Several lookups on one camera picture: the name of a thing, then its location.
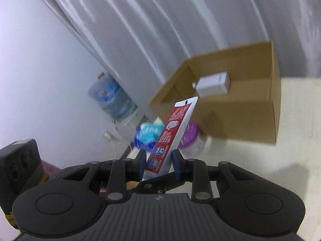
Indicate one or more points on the blue water dispenser bottle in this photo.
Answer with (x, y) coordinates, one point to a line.
(112, 100)

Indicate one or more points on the purple lid air freshener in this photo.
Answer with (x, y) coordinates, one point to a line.
(193, 140)

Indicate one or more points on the white rectangular box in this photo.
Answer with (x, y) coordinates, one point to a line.
(213, 85)

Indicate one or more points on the blue wet wipes pack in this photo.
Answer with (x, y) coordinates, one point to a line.
(146, 136)

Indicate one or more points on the white water dispenser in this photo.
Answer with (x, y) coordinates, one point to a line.
(130, 123)

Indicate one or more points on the brown cardboard box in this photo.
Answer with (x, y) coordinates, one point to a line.
(245, 115)

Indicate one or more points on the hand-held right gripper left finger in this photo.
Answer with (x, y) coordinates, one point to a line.
(141, 165)

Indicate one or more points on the printed pink cloth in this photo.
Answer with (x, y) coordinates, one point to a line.
(50, 167)

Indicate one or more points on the small white object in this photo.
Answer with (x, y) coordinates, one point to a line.
(193, 84)

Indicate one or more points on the white curtain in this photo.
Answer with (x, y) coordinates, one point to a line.
(175, 17)

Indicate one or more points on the white wall socket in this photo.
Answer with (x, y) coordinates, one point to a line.
(109, 136)

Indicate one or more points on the red toothpaste tube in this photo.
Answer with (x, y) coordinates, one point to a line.
(170, 130)

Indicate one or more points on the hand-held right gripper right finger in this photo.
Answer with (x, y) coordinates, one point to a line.
(177, 165)

